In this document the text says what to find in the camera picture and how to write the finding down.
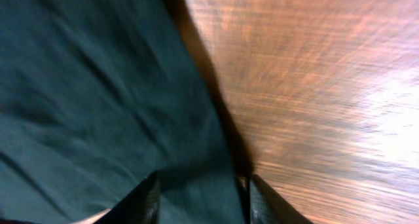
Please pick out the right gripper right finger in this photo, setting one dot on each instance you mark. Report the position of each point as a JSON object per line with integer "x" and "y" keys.
{"x": 266, "y": 206}

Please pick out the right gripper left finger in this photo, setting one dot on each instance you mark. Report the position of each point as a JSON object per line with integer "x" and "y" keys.
{"x": 140, "y": 206}

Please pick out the black shorts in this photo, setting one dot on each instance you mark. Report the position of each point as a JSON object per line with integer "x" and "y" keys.
{"x": 95, "y": 96}

